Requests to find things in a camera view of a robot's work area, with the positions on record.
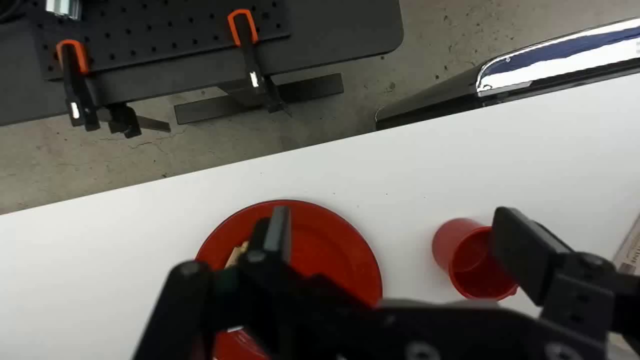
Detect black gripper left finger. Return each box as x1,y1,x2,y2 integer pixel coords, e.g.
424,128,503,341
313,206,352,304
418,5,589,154
135,203,297,360

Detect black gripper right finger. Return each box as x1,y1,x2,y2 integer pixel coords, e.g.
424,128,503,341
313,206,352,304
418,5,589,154
490,203,640,348

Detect orange cup with handle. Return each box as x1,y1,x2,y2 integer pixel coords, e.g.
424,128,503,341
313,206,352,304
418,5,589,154
429,216,519,302

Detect orange round plate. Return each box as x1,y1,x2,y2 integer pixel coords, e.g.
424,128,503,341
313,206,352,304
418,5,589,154
193,197,385,360

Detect white and blue striped board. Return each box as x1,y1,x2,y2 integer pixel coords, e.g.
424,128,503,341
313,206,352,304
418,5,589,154
474,15,640,100

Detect black perforated work table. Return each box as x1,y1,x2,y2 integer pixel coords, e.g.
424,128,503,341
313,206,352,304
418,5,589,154
0,0,405,128

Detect orange-handled black bar clamp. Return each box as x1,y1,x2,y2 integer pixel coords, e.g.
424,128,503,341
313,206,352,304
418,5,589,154
53,37,104,133
223,5,287,113

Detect silver metal bracket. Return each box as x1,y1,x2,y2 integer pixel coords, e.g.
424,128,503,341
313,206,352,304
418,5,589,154
44,0,84,19

